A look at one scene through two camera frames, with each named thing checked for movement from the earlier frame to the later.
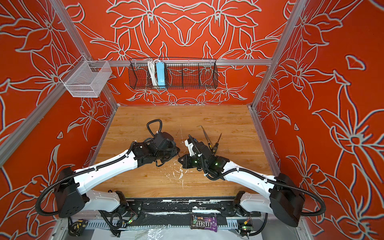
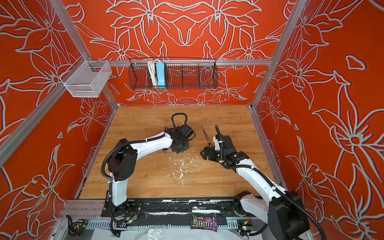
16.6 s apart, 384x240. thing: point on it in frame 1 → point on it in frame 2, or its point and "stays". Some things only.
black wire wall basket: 180,74 stays
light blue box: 160,74 stays
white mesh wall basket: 86,78 stays
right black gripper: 185,164 → 211,157
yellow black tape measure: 76,228 stays
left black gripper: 175,151 → 186,148
